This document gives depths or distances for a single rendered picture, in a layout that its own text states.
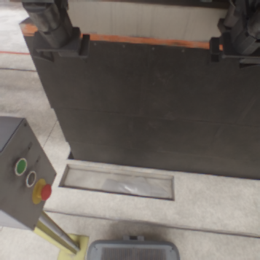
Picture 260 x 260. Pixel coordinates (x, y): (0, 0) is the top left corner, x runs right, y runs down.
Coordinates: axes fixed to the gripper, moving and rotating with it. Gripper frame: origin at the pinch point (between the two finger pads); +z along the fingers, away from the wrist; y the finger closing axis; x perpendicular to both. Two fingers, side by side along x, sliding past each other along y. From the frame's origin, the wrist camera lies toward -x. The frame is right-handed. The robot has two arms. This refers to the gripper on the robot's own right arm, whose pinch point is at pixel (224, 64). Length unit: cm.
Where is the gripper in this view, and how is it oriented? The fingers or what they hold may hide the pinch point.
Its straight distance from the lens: 62.8
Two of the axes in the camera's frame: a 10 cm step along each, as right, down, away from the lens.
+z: -0.1, 1.9, 9.8
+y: -10.0, -0.3, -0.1
